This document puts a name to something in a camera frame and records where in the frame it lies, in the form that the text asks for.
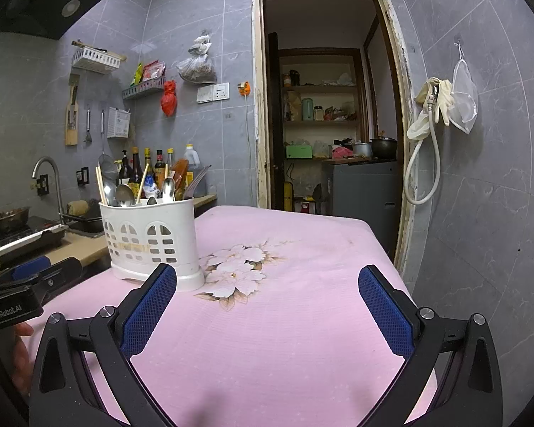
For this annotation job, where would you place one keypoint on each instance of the dark wooden door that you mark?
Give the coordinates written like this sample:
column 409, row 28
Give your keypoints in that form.
column 275, row 120

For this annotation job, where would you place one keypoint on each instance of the white wall basket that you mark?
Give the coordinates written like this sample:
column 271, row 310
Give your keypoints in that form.
column 95, row 58

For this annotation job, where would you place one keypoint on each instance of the yellow snack packet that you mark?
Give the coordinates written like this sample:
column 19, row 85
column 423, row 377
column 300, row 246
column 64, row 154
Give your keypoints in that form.
column 138, row 74

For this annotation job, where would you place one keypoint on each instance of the wooden knife block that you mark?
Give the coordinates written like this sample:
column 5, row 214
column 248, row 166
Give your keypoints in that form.
column 72, row 129

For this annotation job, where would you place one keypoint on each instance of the dark wooden chopstick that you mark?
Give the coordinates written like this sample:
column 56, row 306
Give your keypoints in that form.
column 142, row 182

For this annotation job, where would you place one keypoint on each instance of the small metal pot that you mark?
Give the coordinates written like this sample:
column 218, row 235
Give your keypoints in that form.
column 362, row 150

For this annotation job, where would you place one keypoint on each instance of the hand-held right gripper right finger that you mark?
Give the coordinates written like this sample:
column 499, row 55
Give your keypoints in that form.
column 385, row 311

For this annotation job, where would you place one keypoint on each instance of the dark cooking pot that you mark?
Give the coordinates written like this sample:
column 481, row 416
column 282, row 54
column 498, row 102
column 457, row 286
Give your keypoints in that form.
column 384, row 147

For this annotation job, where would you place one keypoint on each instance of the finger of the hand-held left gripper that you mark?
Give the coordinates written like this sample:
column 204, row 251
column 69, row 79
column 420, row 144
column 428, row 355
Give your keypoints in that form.
column 58, row 273
column 31, row 267

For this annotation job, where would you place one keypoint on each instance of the cooking oil jug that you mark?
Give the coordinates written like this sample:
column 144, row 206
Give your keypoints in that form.
column 195, row 162

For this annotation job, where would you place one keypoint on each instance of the orange plug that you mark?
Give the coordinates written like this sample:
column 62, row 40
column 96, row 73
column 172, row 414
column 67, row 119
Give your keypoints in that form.
column 244, row 87

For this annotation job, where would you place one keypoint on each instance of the person's left hand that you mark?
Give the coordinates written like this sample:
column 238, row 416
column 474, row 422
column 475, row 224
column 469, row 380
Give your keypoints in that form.
column 20, row 356

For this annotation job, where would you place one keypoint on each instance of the grey fridge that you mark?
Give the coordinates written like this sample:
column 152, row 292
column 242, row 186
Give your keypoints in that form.
column 360, row 195

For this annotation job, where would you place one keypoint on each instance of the hanging metal utensil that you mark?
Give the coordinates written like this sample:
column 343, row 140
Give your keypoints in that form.
column 102, row 120

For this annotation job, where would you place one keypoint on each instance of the red snack packet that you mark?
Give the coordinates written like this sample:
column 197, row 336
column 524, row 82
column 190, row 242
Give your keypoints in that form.
column 154, row 70

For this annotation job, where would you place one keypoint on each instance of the round bowl steel spoon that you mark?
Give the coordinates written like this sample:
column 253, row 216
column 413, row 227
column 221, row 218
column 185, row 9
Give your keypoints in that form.
column 124, row 195

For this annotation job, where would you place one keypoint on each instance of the pink cloth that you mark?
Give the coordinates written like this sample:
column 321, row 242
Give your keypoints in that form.
column 341, row 152

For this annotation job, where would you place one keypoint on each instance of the wooden shelf unit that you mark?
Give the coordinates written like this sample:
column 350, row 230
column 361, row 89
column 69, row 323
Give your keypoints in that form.
column 325, row 89

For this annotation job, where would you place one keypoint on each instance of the orange packet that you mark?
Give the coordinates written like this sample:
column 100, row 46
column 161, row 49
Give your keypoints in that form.
column 180, row 172

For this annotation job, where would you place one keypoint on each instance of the grey wall rack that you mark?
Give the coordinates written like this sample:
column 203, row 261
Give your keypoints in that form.
column 142, row 90

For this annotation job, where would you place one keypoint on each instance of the hanging clear plastic bag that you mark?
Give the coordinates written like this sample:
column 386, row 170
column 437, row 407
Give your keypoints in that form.
column 465, row 98

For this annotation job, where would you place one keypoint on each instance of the metal strainer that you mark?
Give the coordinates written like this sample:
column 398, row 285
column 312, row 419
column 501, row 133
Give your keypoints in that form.
column 107, row 165

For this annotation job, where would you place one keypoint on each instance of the mint green canister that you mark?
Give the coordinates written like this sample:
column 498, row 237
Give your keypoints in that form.
column 307, row 109

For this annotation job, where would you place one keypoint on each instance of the clear bag of dried goods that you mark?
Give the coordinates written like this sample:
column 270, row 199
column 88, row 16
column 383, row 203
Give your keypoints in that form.
column 196, row 69

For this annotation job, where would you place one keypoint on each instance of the white plastic utensil holder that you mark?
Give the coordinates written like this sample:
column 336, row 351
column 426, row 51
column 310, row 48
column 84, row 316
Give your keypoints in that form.
column 151, row 249

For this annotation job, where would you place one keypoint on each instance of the green box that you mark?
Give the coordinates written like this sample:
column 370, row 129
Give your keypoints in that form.
column 299, row 151

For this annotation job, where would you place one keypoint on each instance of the gas stove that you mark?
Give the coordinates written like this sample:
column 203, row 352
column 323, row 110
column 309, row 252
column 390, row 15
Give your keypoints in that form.
column 31, row 238

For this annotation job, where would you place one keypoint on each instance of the white wall socket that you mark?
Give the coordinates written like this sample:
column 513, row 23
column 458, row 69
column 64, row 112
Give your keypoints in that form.
column 212, row 92

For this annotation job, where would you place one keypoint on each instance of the black sink pan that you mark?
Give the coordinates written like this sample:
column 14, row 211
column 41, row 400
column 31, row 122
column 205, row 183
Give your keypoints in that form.
column 87, row 224

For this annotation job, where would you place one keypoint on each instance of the narrow steel spoon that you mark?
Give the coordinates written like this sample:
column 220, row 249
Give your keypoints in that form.
column 168, row 188

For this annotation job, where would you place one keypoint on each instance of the yellow bottle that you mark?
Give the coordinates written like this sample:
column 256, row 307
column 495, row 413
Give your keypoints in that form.
column 288, row 195

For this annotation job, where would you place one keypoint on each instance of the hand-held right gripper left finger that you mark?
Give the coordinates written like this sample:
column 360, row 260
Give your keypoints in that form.
column 149, row 309

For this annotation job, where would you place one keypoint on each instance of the black wall outlet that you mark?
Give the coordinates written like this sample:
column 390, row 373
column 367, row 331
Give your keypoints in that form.
column 82, row 176
column 42, row 186

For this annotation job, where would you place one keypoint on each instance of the white wall box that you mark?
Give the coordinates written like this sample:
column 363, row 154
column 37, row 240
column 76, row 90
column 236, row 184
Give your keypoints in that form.
column 118, row 122

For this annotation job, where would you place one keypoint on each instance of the dark steel spoon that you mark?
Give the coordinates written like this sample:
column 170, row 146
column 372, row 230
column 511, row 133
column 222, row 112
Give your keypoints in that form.
column 109, row 193

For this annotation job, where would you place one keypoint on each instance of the tan sponge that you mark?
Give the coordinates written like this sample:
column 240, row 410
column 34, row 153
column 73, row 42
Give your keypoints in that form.
column 78, row 208

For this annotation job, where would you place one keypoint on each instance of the dark wok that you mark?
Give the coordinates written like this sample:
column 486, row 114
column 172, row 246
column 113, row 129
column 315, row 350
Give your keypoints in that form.
column 9, row 222

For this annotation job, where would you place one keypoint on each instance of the white door frame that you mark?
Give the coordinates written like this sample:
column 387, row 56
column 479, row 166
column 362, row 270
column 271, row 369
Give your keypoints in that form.
column 258, row 120

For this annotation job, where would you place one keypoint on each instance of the red plastic bag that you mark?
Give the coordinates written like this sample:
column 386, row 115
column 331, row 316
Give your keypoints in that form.
column 169, row 100

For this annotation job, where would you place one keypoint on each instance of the pink floral tablecloth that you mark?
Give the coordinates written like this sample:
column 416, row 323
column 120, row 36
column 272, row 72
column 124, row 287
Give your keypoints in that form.
column 271, row 329

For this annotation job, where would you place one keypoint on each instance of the steel faucet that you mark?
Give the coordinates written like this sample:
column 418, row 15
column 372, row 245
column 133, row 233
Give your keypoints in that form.
column 58, row 187

